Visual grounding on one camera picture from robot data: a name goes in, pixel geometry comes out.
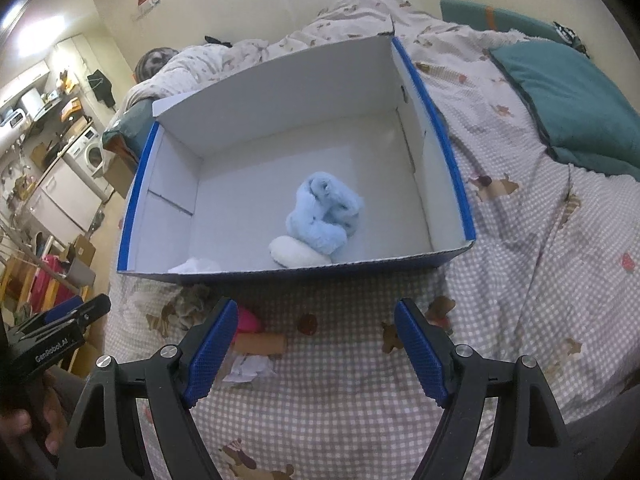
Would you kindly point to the grey plush toy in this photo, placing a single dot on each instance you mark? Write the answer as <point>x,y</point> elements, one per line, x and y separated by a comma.
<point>152,62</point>

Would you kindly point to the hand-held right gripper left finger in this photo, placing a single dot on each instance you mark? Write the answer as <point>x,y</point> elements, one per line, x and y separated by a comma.
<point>215,350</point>

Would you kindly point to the white printed duvet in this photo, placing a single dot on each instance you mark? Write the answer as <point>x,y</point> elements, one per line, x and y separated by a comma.
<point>240,57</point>

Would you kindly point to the white water heater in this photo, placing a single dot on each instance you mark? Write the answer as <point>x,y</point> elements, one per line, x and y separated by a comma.
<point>12,135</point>

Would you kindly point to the white crumpled tissue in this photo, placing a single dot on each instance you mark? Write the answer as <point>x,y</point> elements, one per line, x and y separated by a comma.
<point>250,369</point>

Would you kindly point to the person's left hand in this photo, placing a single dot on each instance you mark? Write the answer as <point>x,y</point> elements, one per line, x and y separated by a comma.
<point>52,405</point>

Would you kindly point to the wall hook with items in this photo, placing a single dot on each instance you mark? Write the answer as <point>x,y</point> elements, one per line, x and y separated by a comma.
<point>146,2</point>

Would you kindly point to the teal headboard cushion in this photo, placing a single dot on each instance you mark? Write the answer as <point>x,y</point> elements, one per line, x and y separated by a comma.
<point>500,15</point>

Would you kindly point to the black item on duvet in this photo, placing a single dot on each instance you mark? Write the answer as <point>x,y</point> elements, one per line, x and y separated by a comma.
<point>217,41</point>

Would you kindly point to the brown patterned cloth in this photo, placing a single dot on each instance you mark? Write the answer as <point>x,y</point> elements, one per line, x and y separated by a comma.
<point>192,307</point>

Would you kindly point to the light blue fluffy sock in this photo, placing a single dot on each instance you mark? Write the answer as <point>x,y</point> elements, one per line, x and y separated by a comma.
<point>320,220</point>

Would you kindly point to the white washing machine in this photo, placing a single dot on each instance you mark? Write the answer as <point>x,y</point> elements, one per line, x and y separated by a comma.
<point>90,152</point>

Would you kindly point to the white oval soft pad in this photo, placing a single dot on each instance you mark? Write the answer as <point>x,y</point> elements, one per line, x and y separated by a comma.
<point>297,252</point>

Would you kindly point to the pink soft toy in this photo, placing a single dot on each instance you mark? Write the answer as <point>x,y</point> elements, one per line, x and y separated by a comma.
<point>248,321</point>

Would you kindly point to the white low cabinet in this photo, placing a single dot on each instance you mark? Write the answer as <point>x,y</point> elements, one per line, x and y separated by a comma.
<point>65,197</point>

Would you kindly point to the dark teal cushion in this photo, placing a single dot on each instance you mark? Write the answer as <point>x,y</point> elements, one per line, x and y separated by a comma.
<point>127,127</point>

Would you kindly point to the black hanging garment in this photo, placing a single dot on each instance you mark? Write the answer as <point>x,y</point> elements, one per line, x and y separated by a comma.
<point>102,87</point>

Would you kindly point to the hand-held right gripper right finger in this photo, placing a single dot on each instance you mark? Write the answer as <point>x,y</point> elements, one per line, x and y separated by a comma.
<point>420,350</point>

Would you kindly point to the pink suitcase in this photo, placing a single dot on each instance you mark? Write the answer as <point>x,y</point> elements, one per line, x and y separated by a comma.
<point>45,282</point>

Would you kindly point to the teal pillow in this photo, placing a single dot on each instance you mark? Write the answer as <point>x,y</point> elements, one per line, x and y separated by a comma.
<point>570,100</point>

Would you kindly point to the checked printed bed sheet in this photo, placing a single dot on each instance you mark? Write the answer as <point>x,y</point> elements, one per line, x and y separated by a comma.
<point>525,240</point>

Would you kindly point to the white cardboard box blue edges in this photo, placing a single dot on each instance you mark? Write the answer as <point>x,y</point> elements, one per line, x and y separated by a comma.
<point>350,185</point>

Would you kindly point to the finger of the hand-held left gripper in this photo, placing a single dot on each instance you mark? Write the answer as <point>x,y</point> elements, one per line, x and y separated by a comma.
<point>92,310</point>
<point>62,307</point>

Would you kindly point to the black and white cloth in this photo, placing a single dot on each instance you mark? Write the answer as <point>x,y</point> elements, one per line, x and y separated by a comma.
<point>570,35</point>

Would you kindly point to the peach soft cylinder toy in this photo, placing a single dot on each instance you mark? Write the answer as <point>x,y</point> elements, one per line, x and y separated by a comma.
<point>260,345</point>

